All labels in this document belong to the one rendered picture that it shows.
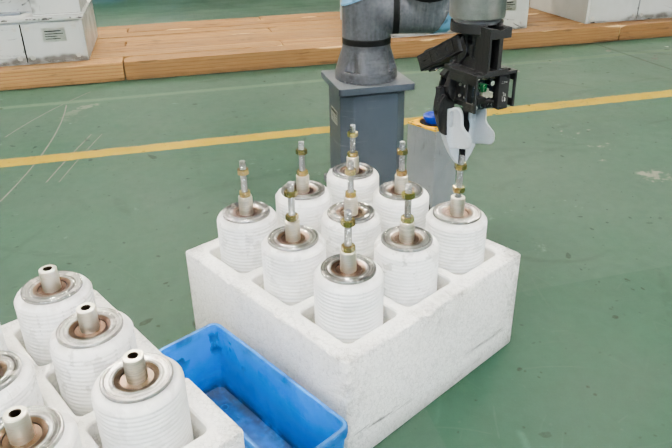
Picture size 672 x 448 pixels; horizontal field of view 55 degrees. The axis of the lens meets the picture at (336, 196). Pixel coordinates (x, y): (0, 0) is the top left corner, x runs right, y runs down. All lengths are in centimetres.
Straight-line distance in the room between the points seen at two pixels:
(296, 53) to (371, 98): 143
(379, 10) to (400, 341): 84
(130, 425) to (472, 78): 59
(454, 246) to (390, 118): 62
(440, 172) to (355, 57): 42
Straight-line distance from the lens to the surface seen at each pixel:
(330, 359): 85
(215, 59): 288
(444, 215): 101
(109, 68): 288
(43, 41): 296
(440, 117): 94
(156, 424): 72
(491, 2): 88
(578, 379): 114
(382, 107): 154
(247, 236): 100
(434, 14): 152
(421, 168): 124
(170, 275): 138
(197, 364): 103
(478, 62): 90
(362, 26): 151
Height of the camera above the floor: 71
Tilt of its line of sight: 26 degrees down
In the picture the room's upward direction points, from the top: 1 degrees counter-clockwise
